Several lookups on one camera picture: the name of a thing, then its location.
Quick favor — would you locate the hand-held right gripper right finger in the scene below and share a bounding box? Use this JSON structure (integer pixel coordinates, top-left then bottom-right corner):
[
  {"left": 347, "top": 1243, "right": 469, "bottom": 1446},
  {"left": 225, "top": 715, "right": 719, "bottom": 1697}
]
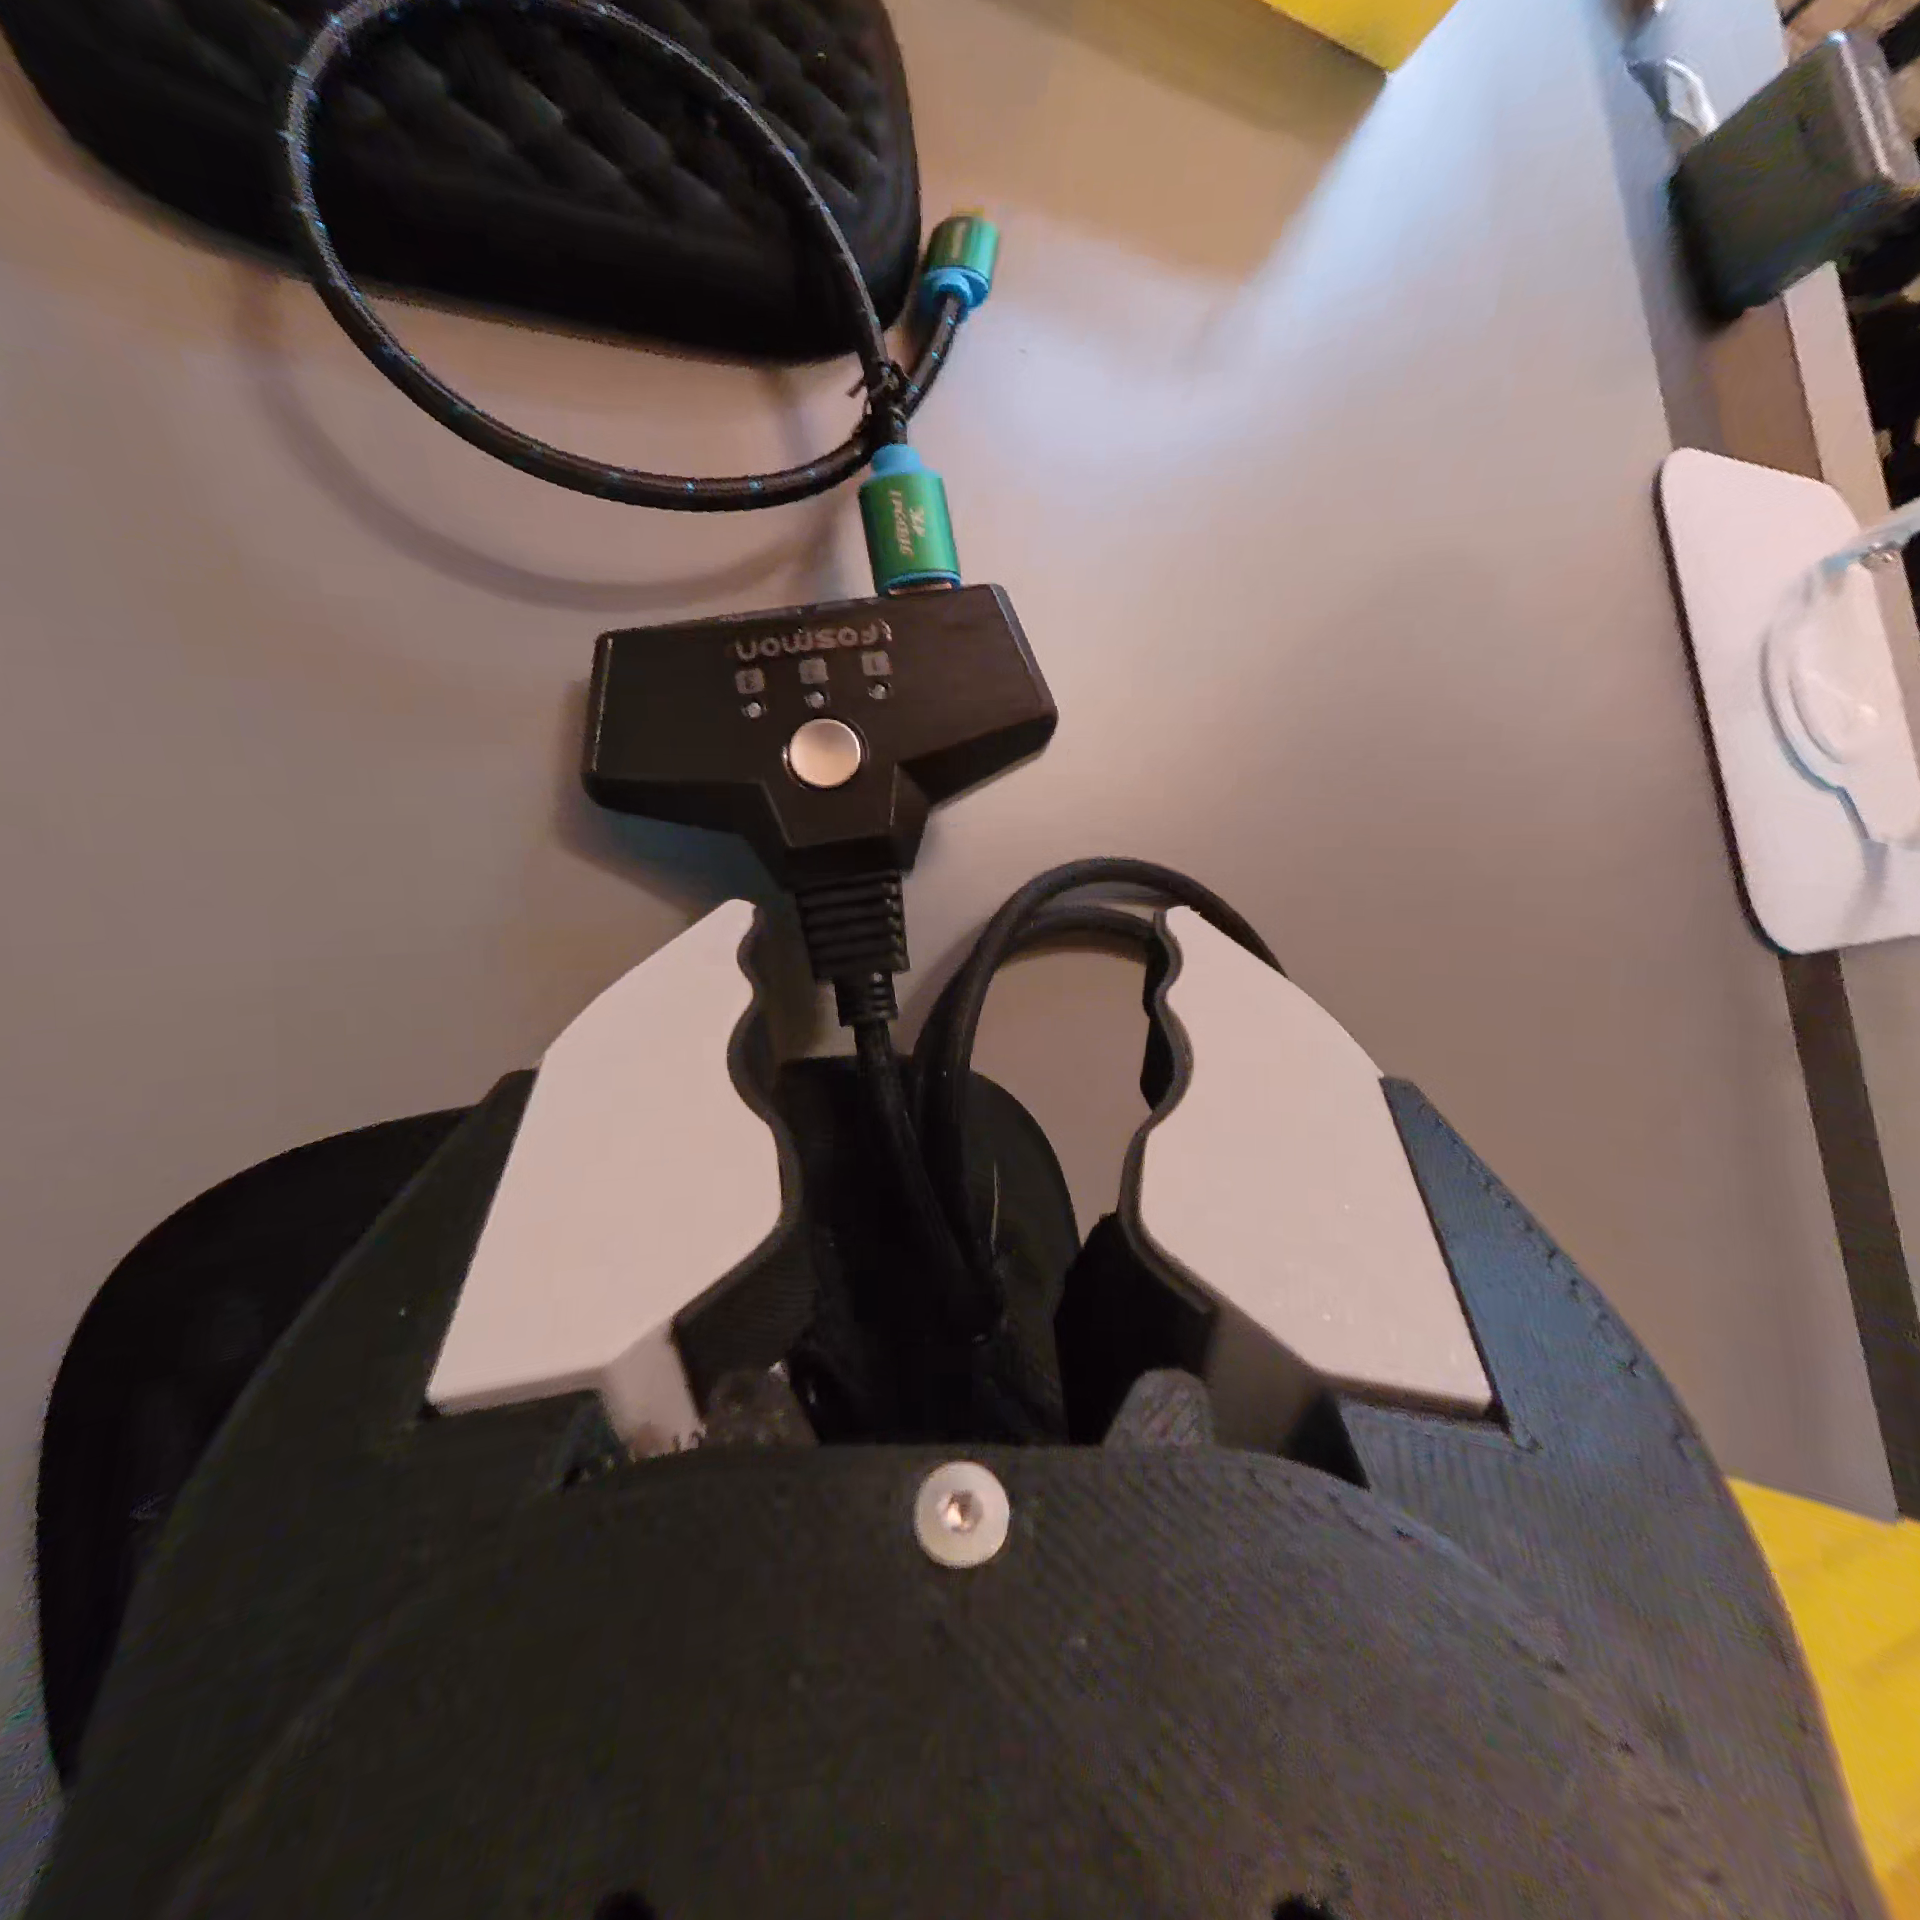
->
[{"left": 1118, "top": 901, "right": 1501, "bottom": 1451}]

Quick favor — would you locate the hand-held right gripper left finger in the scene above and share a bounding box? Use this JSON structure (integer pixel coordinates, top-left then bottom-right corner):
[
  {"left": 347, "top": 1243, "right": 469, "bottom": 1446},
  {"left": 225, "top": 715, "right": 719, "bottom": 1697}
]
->
[{"left": 423, "top": 895, "right": 805, "bottom": 1451}]

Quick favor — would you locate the black switch cable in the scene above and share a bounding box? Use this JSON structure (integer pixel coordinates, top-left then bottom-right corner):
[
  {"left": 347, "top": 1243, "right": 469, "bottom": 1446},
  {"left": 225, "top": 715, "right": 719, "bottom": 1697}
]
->
[{"left": 847, "top": 857, "right": 1285, "bottom": 1449}]

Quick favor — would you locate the green-plug braided hdmi cable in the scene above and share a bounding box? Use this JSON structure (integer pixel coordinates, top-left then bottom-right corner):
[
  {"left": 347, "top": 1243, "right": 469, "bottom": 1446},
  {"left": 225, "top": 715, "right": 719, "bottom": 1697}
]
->
[{"left": 280, "top": 0, "right": 1008, "bottom": 599}]

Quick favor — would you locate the black mesh pad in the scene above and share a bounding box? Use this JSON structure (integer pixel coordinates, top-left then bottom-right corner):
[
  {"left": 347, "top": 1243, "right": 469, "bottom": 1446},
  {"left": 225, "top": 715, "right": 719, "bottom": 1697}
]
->
[
  {"left": 35, "top": 1050, "right": 1086, "bottom": 1788},
  {"left": 0, "top": 0, "right": 923, "bottom": 365}
]

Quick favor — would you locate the yellow plastic bin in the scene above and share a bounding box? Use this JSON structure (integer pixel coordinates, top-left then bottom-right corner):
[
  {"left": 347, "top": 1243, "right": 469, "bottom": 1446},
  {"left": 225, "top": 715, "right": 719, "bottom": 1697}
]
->
[
  {"left": 1270, "top": 0, "right": 1461, "bottom": 74},
  {"left": 1725, "top": 1476, "right": 1920, "bottom": 1920}
]

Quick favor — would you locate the clear plastic holder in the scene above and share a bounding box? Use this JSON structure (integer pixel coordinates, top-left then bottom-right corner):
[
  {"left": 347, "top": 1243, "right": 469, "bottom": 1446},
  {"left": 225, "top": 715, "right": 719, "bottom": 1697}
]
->
[{"left": 1761, "top": 503, "right": 1920, "bottom": 845}]

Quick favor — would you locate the dark grey device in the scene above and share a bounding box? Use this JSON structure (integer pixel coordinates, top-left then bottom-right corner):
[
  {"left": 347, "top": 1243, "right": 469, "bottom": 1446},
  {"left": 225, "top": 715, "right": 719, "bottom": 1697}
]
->
[{"left": 1669, "top": 29, "right": 1920, "bottom": 324}]

